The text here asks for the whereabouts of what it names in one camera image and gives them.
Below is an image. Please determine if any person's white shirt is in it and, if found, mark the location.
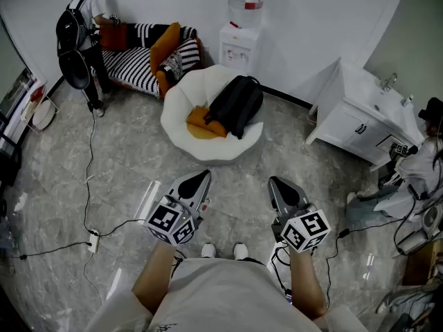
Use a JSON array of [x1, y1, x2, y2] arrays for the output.
[[84, 257, 368, 332]]

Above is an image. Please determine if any white sink cabinet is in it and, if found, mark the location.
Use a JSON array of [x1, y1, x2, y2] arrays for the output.
[[305, 57, 425, 172]]

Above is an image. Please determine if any black cable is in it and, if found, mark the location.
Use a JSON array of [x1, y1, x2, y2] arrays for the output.
[[325, 218, 406, 307], [19, 241, 93, 261], [82, 102, 98, 234]]

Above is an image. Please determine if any person's right white shoe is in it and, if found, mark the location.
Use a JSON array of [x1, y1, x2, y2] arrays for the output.
[[233, 242, 249, 261]]

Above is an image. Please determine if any small yellow-orange cushion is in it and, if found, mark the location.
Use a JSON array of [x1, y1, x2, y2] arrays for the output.
[[186, 105, 228, 140]]

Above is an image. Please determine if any person's left forearm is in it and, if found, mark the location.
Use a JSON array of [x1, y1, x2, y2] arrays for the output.
[[131, 240, 177, 316]]

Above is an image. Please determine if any cardboard box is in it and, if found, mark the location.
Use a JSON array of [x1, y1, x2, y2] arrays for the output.
[[403, 240, 443, 286]]

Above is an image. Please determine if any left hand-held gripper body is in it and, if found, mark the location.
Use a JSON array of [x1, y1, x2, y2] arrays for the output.
[[144, 194, 210, 247]]

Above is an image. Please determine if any person's right forearm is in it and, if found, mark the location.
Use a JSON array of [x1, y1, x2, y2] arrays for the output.
[[289, 249, 329, 321]]

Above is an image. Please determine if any white water dispenser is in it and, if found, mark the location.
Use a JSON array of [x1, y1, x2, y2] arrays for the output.
[[218, 21, 266, 77]]

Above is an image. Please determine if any black white striped blanket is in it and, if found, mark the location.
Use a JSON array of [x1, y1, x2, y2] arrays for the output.
[[91, 22, 201, 96]]

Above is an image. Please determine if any white round chair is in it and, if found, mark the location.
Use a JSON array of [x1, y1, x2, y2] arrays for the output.
[[160, 64, 266, 167]]

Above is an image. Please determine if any chrome faucet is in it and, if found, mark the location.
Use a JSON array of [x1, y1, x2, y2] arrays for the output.
[[379, 72, 398, 92]]

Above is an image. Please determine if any white round basket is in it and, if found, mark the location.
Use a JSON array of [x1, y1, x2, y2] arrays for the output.
[[33, 98, 56, 131]]

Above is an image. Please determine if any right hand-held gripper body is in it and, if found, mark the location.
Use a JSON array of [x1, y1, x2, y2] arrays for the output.
[[271, 203, 332, 254]]

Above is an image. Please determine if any black white patterned pillow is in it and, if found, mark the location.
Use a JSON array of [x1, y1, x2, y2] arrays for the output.
[[158, 50, 183, 82]]

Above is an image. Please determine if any orange couch cushion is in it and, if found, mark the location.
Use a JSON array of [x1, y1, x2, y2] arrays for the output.
[[100, 22, 128, 51], [149, 21, 181, 77]]

